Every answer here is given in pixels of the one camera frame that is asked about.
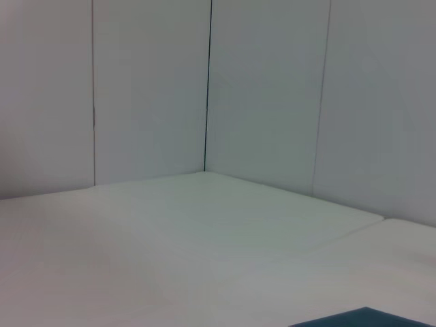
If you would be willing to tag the teal blue shirt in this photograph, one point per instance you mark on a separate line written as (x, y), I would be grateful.
(364, 318)

